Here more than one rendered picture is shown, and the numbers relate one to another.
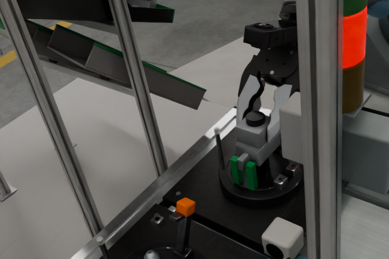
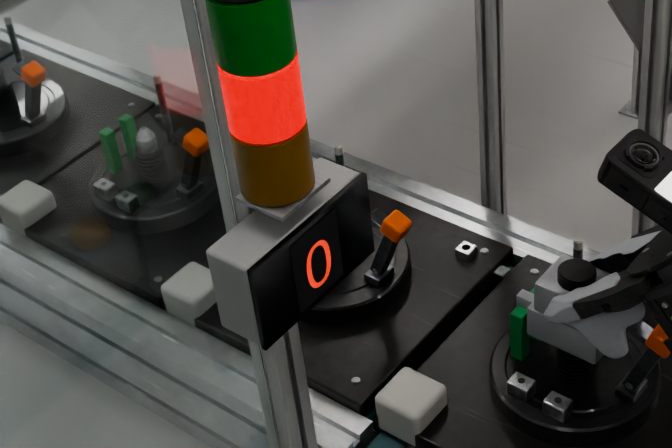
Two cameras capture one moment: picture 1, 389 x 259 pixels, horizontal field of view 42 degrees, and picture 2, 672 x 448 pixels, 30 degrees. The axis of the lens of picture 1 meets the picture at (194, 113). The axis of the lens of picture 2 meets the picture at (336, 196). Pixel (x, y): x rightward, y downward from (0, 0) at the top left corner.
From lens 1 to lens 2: 0.93 m
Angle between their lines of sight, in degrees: 68
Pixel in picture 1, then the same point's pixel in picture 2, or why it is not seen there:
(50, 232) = (548, 183)
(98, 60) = (629, 9)
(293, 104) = (322, 169)
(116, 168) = not seen: outside the picture
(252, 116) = (575, 265)
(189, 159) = not seen: hidden behind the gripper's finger
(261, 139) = (538, 297)
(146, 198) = (536, 239)
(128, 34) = (651, 7)
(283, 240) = (389, 391)
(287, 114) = not seen: hidden behind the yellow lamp
